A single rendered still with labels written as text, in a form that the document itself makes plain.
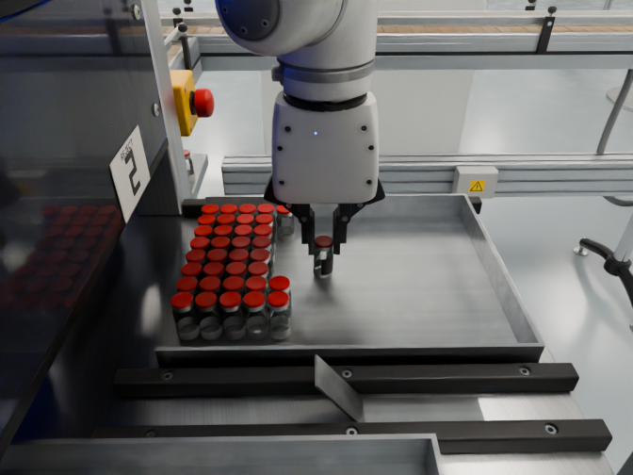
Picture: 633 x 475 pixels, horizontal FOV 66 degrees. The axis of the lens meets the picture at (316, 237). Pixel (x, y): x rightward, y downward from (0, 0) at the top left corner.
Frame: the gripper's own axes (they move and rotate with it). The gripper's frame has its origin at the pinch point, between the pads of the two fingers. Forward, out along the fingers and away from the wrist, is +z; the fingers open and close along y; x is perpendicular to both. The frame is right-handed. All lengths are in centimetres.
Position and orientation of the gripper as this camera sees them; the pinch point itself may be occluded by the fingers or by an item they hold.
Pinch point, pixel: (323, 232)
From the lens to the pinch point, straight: 52.3
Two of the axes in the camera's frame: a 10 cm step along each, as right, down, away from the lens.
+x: -0.1, -5.9, 8.1
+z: 0.0, 8.1, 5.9
